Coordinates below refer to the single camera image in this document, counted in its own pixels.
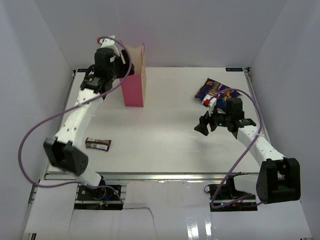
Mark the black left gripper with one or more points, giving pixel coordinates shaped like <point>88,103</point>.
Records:
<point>125,66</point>

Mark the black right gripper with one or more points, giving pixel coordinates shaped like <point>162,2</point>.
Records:
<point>204,120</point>

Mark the purple nut snack bag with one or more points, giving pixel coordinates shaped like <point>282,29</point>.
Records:
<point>212,87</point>

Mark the dark brown snack bar packet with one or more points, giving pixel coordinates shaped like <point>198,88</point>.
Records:
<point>104,145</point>

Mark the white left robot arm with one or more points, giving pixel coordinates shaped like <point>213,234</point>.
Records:
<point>64,149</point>

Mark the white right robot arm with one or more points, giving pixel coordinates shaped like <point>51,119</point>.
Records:
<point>278,179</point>

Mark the pink paper gift bag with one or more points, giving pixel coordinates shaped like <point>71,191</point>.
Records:
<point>134,87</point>

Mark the black corner label left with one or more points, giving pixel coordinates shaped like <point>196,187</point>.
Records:
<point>81,70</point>

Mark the black corner label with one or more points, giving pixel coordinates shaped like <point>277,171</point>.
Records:
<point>234,69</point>
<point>81,70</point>

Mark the black corner label right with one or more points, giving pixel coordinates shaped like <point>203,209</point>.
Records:
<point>234,69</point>

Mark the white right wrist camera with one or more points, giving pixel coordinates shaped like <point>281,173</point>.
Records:
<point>210,102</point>

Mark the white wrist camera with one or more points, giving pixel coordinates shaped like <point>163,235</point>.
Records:
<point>108,42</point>
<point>210,102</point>

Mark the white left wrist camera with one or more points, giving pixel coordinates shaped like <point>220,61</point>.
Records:
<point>108,42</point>

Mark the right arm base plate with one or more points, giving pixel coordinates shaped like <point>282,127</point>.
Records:
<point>225,195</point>

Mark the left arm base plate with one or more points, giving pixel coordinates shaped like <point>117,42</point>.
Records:
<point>98,200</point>

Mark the aluminium table edge rail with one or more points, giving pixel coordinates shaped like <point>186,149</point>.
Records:
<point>162,176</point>

